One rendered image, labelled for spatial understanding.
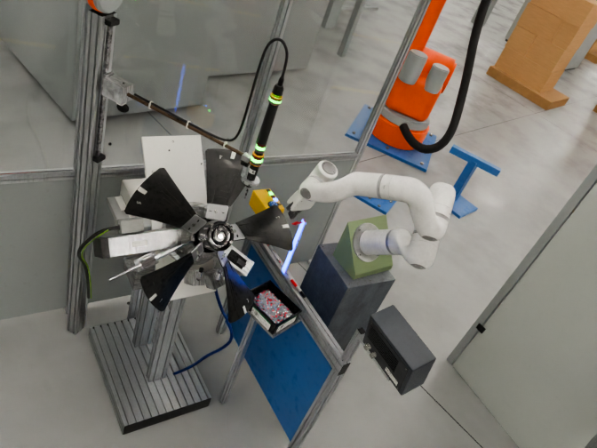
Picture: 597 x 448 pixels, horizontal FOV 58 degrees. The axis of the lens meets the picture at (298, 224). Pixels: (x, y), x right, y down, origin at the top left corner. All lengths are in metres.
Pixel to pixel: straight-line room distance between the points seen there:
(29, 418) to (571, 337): 2.82
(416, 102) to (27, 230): 4.14
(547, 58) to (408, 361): 8.15
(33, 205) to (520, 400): 2.92
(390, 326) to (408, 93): 4.06
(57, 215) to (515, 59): 8.29
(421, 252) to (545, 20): 7.74
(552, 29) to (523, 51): 0.51
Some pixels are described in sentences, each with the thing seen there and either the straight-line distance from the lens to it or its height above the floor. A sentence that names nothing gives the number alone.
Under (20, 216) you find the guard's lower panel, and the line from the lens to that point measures 2.80.
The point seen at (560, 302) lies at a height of 0.93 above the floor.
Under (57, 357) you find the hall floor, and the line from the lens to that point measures 3.19.
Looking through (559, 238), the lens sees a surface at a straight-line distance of 3.27.
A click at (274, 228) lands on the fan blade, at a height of 1.19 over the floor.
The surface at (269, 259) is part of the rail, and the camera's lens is 2.68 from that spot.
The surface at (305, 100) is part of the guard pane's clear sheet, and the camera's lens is 2.99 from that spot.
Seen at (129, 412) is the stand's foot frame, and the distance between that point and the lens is 2.93.
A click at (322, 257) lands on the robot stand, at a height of 0.90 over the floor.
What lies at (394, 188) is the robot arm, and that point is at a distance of 1.90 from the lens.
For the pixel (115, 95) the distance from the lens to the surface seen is 2.23.
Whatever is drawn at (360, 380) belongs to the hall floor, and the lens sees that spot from 3.50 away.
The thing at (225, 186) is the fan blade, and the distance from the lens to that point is 2.19.
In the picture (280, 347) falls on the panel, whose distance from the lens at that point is 2.79.
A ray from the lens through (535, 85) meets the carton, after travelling 9.83.
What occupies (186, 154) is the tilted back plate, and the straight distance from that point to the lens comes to 2.38.
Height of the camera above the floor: 2.59
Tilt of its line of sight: 36 degrees down
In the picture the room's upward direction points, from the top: 22 degrees clockwise
